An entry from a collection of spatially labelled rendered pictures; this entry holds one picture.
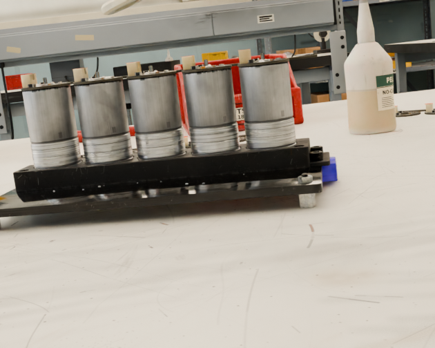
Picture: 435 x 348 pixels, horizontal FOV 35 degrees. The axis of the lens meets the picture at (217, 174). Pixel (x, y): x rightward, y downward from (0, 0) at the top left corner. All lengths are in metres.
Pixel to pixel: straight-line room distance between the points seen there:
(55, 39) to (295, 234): 2.36
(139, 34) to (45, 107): 2.22
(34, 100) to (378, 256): 0.20
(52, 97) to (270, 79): 0.11
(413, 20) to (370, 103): 4.50
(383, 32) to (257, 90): 4.59
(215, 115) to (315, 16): 2.30
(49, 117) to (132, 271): 0.14
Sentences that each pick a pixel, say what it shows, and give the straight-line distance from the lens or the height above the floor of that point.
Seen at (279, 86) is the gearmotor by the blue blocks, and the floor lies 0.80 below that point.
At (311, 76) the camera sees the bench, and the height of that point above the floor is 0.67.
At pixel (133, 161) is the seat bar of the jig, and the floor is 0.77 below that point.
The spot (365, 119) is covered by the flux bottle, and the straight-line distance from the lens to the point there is 0.49.
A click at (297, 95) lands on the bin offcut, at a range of 0.58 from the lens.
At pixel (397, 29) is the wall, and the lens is 4.94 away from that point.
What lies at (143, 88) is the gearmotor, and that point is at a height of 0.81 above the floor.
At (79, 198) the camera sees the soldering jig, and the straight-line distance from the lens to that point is 0.32.
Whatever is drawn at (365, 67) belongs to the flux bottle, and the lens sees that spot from 0.48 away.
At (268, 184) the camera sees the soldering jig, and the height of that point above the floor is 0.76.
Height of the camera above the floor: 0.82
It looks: 10 degrees down
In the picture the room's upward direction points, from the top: 7 degrees counter-clockwise
